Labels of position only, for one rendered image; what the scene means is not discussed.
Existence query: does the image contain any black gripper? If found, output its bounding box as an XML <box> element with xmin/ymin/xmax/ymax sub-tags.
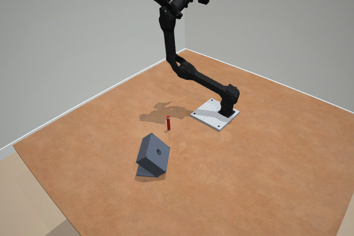
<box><xmin>183</xmin><ymin>0</ymin><xmax>210</xmax><ymax>8</ymax></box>

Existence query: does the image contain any grey sloped panel with hole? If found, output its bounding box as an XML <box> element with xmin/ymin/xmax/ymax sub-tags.
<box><xmin>136</xmin><ymin>133</ymin><xmax>170</xmax><ymax>177</ymax></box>

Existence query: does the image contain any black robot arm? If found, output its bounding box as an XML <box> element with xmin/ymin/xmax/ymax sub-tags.
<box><xmin>154</xmin><ymin>0</ymin><xmax>240</xmax><ymax>118</ymax></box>

